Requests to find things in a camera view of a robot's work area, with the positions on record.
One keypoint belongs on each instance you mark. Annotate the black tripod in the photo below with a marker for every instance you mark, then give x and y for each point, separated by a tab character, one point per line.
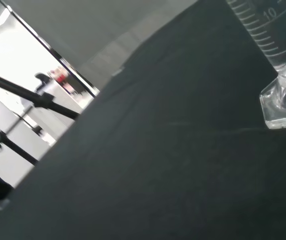
42	101

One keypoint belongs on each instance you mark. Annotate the red box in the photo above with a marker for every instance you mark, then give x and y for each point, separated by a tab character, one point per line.
60	77

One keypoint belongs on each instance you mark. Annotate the black bench cloth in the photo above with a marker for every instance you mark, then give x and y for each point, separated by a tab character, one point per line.
157	150

